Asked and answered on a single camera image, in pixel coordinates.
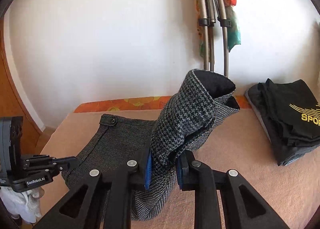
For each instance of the white plastic bag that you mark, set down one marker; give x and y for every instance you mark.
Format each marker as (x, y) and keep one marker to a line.
(25, 205)

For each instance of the dark grey tweed shorts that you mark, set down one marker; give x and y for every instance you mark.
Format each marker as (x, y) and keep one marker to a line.
(202, 103)

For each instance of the folded grey blue clothes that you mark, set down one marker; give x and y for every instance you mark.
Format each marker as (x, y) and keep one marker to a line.
(284, 154)

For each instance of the black sport t-shirt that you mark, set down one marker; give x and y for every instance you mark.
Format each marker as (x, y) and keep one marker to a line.
(291, 109)

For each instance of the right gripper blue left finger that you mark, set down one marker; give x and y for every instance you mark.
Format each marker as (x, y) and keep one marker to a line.
(102, 200)

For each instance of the orange floral mattress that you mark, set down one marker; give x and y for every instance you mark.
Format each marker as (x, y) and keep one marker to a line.
(141, 103)

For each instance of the folded metal tripod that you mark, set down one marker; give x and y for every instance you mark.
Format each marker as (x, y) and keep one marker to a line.
(212, 12)

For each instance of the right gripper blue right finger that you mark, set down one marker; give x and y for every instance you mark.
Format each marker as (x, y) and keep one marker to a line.
(224, 200)

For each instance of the wooden door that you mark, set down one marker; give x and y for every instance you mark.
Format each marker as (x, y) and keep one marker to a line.
(12, 105)

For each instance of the colourful floral cloth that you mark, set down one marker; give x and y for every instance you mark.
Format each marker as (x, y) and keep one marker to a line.
(233, 33)

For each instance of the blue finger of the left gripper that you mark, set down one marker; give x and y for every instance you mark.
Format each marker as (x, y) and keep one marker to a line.
(62, 163)

